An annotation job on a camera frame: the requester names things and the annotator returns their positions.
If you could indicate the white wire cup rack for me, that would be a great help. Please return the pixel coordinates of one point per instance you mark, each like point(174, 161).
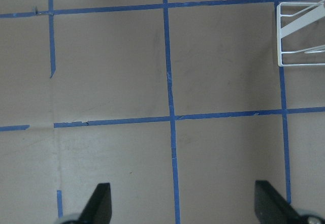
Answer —
point(287, 24)

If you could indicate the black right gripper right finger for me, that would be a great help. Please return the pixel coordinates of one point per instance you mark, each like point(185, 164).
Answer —
point(271, 207)

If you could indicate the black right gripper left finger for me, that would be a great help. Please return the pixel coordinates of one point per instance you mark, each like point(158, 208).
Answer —
point(99, 207)

